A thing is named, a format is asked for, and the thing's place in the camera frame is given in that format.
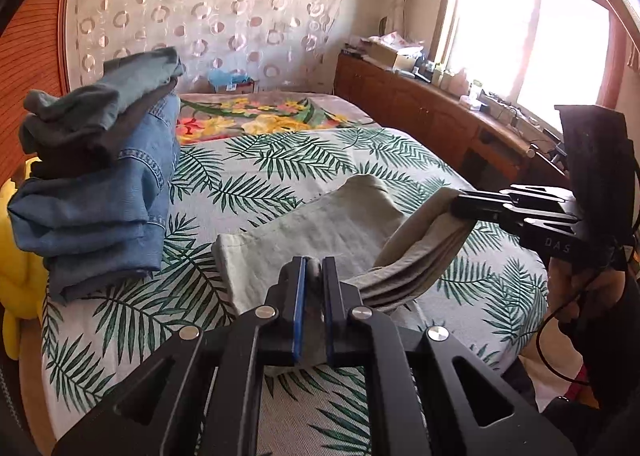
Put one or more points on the small cardboard box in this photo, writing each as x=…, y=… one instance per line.
x=245, y=87

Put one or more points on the open cardboard box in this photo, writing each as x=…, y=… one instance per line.
x=392, y=55

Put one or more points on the person's right forearm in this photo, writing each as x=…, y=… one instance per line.
x=612, y=366

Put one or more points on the folded dark brown pants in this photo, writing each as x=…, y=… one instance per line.
x=85, y=150

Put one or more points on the person's right hand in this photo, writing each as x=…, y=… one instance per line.
x=570, y=291

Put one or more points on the wooden slatted wardrobe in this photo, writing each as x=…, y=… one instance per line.
x=30, y=60

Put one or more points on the wooden framed window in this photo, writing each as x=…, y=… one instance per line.
x=525, y=35

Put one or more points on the long wooden sideboard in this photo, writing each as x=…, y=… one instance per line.
x=425, y=110

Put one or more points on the floral pillow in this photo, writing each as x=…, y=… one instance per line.
x=260, y=118

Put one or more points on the blue plastic bag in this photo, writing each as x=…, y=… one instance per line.
x=227, y=77

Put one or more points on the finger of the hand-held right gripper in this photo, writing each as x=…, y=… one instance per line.
x=540, y=194
x=480, y=206

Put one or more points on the leaf print bed sheet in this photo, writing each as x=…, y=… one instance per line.
x=260, y=160

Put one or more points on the folded teal grey pants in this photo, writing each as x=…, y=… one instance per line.
x=100, y=90

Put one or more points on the patterned cloth bag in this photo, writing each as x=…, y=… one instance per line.
x=395, y=38

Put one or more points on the folded blue denim jeans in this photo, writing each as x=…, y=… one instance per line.
x=100, y=231

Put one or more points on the circle print sheer curtain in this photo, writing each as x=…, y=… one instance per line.
x=210, y=10

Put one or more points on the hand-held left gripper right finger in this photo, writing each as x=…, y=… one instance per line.
x=328, y=306

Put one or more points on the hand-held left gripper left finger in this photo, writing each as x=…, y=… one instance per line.
x=299, y=306

